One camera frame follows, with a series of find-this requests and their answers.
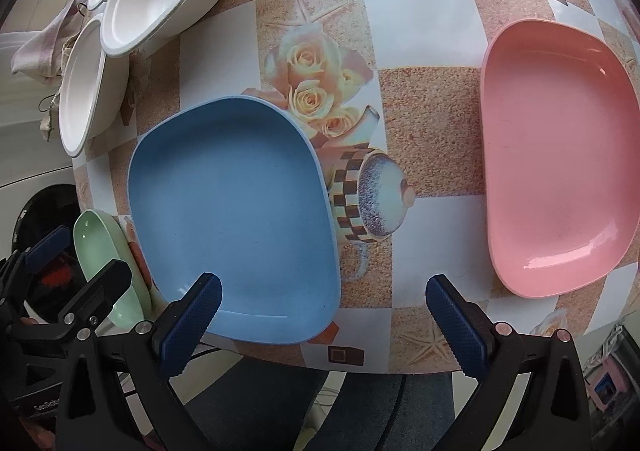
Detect green plastic plate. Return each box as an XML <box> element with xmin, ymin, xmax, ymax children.
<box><xmin>73</xmin><ymin>210</ymin><xmax>152</xmax><ymax>331</ymax></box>

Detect pink plastic plate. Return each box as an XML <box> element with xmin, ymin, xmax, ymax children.
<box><xmin>480</xmin><ymin>19</ymin><xmax>639</xmax><ymax>298</ymax></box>

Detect white washing machine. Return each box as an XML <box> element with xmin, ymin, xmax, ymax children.
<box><xmin>1</xmin><ymin>0</ymin><xmax>73</xmax><ymax>257</ymax></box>

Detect person's jeans legs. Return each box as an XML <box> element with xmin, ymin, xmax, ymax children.
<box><xmin>186</xmin><ymin>358</ymin><xmax>454</xmax><ymax>450</ymax></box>

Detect pink towel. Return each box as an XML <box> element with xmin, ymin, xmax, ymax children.
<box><xmin>11</xmin><ymin>0</ymin><xmax>88</xmax><ymax>85</ymax></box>

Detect patterned vinyl tablecloth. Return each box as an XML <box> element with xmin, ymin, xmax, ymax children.
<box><xmin>73</xmin><ymin>0</ymin><xmax>639</xmax><ymax>373</ymax></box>

